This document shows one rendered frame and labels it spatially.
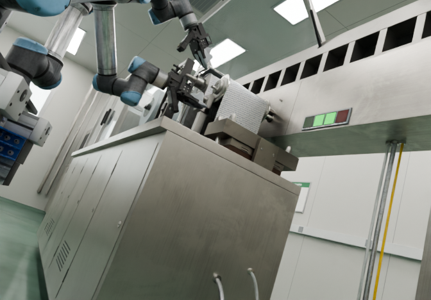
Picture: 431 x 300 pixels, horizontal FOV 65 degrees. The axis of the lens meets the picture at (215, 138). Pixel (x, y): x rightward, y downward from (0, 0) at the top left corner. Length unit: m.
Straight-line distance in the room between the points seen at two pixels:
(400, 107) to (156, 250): 0.93
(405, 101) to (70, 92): 6.37
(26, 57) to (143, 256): 0.86
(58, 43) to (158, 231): 0.95
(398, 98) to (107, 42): 1.07
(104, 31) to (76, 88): 5.75
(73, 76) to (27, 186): 2.19
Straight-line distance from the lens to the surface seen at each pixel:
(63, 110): 7.01
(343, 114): 1.43
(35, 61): 1.52
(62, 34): 1.69
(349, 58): 1.62
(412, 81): 1.33
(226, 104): 1.58
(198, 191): 1.20
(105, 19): 1.39
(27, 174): 6.89
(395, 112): 1.29
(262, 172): 1.34
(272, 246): 1.40
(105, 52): 1.42
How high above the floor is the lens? 0.57
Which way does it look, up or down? 16 degrees up
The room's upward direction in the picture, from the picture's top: 20 degrees clockwise
